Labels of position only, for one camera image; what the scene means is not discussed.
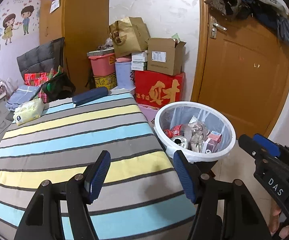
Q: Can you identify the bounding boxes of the red milk can front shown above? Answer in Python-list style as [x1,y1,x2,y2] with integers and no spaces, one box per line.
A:
[171,135,190,150]

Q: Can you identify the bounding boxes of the red milk can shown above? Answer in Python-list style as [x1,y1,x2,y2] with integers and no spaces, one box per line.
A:
[171,135,190,150]
[163,125,183,139]

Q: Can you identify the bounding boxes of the clear cola bottle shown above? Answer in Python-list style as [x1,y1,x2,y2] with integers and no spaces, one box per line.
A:
[183,121,209,153]

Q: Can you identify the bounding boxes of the white trash bin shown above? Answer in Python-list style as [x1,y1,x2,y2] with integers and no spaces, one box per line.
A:
[154,101,236,163]

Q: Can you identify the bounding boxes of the right hand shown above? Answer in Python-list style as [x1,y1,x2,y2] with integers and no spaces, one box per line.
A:
[269,199,289,240]

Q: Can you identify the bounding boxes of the striped tablecloth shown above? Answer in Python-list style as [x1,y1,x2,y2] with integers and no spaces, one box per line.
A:
[0,92,195,239]

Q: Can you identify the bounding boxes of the navy glasses case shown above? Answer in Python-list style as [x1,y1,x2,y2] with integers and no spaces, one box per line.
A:
[72,87,109,106]

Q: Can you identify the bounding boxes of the wooden door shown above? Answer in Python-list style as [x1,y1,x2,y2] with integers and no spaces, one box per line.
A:
[191,0,289,137]

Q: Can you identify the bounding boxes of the tissue pack yellow green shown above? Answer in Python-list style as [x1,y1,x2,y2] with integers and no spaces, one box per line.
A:
[13,98,44,126]

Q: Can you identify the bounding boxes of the red gift box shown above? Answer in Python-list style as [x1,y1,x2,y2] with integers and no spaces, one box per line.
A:
[134,70,185,108]

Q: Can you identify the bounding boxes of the yellow tin box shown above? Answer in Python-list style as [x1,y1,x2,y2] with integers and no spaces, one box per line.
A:
[94,73,117,90]

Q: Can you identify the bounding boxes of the folded blue blanket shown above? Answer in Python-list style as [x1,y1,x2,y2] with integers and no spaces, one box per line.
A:
[6,85,40,111]

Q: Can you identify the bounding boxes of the light blue round container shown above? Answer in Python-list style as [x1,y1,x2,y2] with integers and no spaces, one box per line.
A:
[115,61,135,89]

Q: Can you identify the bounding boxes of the pink plastic bucket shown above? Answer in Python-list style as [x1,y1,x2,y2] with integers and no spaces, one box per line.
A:
[89,53,116,77]

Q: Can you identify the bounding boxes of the red plaid blanket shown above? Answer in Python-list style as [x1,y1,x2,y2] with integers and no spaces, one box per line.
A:
[25,66,64,103]

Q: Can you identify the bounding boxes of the stacked white small boxes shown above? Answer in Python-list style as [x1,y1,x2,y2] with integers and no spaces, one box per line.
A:
[131,51,148,71]

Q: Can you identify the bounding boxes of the open cardboard box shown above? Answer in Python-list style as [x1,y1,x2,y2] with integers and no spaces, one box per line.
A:
[147,38,186,76]

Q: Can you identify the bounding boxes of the grey cushioned chair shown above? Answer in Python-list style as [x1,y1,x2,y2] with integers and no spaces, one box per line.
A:
[17,37,65,79]

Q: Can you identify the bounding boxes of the brown paper bag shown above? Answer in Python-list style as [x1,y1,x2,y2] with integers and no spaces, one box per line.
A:
[108,17,150,58]

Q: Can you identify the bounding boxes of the dark bag on door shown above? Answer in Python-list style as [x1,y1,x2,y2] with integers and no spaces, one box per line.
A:
[204,0,251,21]

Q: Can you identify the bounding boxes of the wooden wardrobe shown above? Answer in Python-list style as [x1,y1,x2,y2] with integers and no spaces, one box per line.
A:
[39,0,109,94]

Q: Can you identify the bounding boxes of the door handle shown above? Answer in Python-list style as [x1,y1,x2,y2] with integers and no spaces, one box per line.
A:
[209,16,227,39]

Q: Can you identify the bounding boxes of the cartoon couple wall sticker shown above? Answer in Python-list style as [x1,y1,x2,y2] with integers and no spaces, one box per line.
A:
[2,5,34,46]

